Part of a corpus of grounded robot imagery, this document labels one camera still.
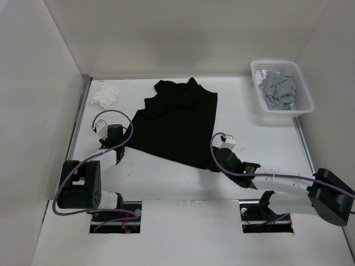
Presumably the black tank top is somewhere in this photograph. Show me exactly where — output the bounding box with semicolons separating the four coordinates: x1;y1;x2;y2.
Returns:
125;78;218;170

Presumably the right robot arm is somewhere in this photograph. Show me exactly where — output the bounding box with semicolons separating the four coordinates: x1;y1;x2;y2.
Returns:
210;147;354;227

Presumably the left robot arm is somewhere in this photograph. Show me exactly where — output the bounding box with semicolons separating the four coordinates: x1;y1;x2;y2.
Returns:
57;124;125;221

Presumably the white folded tank top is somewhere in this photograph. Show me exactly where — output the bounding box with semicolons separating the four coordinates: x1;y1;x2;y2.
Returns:
89;84;120;110

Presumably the grey tank top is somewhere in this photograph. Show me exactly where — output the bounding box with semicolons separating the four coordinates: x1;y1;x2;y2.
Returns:
264;69;297;111

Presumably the pale pink tank top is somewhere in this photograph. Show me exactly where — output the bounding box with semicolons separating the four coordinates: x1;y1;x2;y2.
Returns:
255;69;268;87

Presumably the white plastic basket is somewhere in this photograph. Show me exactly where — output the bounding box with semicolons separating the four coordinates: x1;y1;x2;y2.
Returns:
250;60;315;119

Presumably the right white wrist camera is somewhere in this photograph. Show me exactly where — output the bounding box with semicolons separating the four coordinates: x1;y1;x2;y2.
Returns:
220;134;236;151

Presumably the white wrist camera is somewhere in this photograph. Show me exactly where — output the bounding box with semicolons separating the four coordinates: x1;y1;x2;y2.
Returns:
220;134;236;151
93;119;108;139

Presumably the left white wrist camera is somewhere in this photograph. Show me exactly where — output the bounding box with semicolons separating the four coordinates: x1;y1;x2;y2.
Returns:
93;119;108;139

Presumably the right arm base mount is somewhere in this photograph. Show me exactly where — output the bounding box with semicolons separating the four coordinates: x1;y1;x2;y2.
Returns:
239;191;294;233

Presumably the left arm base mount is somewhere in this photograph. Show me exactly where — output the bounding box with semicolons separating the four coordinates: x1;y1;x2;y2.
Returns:
89;201;143;234

